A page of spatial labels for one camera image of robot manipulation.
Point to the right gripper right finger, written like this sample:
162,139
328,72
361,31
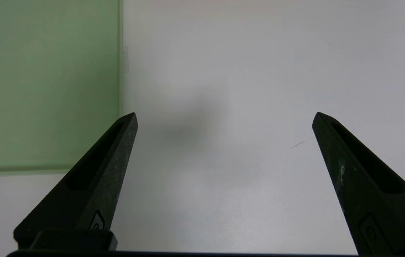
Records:
377,203

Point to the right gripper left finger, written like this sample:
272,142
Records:
88,192

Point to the light green plastic tray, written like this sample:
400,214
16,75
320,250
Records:
45,89

